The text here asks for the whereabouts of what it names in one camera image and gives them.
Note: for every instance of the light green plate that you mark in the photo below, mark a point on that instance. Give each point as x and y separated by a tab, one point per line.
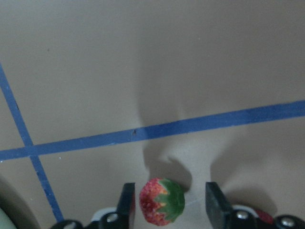
5	222

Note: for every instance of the strawberry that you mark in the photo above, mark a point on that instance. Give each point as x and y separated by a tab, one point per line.
265	217
161	201

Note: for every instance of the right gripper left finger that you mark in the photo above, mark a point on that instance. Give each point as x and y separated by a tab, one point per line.
126	207

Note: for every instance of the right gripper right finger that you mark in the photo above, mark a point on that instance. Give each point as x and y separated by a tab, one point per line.
218	209

